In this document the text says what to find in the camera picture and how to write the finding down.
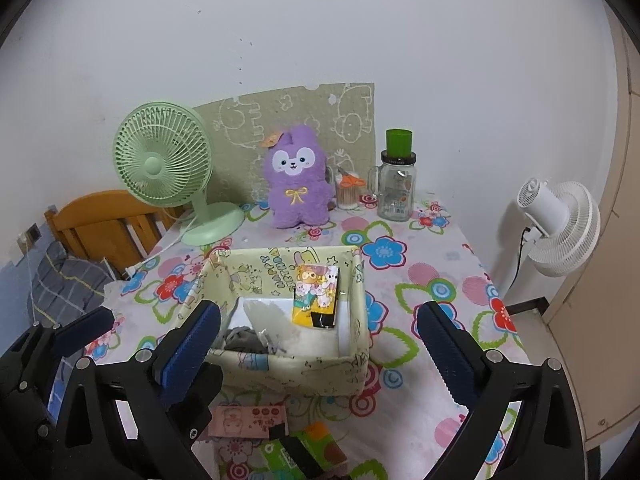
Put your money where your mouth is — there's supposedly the white fan cable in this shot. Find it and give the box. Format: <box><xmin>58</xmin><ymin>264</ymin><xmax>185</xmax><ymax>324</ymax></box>
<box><xmin>125</xmin><ymin>210</ymin><xmax>201</xmax><ymax>276</ymax></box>

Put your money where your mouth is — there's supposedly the clear cotton swab container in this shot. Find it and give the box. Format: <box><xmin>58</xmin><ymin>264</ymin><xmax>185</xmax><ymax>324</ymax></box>
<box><xmin>336</xmin><ymin>172</ymin><xmax>362</xmax><ymax>211</ymax></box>

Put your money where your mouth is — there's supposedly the green orange packet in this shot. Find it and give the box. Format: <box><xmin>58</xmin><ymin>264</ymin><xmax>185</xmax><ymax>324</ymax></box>
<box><xmin>259</xmin><ymin>421</ymin><xmax>349</xmax><ymax>480</ymax></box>

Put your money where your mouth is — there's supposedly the grey plaid pillow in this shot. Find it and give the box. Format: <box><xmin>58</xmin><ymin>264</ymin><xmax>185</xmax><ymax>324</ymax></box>
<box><xmin>30</xmin><ymin>240</ymin><xmax>113</xmax><ymax>328</ymax></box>

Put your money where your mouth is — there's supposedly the yellow printed storage box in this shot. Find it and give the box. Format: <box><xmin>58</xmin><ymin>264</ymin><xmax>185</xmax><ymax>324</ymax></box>
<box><xmin>177</xmin><ymin>246</ymin><xmax>371</xmax><ymax>397</ymax></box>

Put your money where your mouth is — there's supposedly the black fan cable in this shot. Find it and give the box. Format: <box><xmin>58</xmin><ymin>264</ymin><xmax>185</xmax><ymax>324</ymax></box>
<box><xmin>507</xmin><ymin>227</ymin><xmax>531</xmax><ymax>291</ymax></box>

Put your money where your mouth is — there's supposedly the green plastic cup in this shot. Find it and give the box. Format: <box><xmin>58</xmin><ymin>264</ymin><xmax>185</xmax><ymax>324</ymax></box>
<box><xmin>385</xmin><ymin>129</ymin><xmax>415</xmax><ymax>155</ymax></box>

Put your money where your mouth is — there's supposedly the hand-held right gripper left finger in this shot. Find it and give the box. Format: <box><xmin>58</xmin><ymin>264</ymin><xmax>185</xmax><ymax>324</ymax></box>
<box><xmin>65</xmin><ymin>300</ymin><xmax>222</xmax><ymax>480</ymax></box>

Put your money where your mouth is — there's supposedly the green desk fan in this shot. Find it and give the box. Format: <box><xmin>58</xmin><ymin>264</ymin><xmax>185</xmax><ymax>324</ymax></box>
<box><xmin>112</xmin><ymin>101</ymin><xmax>246</xmax><ymax>247</ymax></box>

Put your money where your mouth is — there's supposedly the white standing fan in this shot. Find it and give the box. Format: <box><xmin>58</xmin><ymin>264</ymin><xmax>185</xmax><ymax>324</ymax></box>
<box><xmin>492</xmin><ymin>176</ymin><xmax>601</xmax><ymax>296</ymax></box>

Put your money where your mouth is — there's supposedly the pink packet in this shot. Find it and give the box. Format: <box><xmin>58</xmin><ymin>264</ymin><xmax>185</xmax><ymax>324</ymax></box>
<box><xmin>209</xmin><ymin>404</ymin><xmax>290</xmax><ymax>440</ymax></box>

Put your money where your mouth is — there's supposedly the green cartoon printed board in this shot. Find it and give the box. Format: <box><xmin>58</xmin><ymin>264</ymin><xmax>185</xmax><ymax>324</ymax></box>
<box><xmin>192</xmin><ymin>81</ymin><xmax>376</xmax><ymax>211</ymax></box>

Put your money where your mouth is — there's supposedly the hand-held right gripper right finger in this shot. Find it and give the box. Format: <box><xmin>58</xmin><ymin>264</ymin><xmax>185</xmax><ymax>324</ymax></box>
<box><xmin>416</xmin><ymin>302</ymin><xmax>586</xmax><ymax>480</ymax></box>

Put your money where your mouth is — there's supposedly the glass mug jar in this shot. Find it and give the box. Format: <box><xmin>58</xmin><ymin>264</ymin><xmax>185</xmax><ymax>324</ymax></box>
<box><xmin>367</xmin><ymin>150</ymin><xmax>418</xmax><ymax>222</ymax></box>

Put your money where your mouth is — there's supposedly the white towel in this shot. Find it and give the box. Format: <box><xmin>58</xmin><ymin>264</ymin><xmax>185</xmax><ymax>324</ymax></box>
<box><xmin>245</xmin><ymin>297</ymin><xmax>341</xmax><ymax>358</ymax></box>

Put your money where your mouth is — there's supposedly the yellow cartoon tissue packet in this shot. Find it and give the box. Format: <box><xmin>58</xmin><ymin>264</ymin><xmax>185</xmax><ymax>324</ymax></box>
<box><xmin>291</xmin><ymin>264</ymin><xmax>341</xmax><ymax>330</ymax></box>

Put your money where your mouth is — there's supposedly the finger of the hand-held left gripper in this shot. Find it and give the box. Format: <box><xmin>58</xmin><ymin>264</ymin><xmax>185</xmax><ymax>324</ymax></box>
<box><xmin>10</xmin><ymin>308</ymin><xmax>115</xmax><ymax>392</ymax></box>
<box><xmin>167</xmin><ymin>364</ymin><xmax>223</xmax><ymax>442</ymax></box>

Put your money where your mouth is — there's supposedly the floral tablecloth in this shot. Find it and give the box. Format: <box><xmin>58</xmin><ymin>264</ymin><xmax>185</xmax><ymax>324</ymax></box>
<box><xmin>75</xmin><ymin>200</ymin><xmax>531</xmax><ymax>480</ymax></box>

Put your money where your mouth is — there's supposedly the grey sock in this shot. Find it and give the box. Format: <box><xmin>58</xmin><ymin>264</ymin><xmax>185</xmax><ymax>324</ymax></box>
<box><xmin>222</xmin><ymin>326</ymin><xmax>268</xmax><ymax>356</ymax></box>

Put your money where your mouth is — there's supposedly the purple plush toy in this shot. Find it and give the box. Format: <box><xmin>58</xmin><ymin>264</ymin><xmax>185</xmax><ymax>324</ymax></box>
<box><xmin>263</xmin><ymin>125</ymin><xmax>335</xmax><ymax>231</ymax></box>

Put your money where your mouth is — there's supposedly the beige door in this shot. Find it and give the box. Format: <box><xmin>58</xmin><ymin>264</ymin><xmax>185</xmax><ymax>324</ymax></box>
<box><xmin>542</xmin><ymin>5</ymin><xmax>640</xmax><ymax>446</ymax></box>

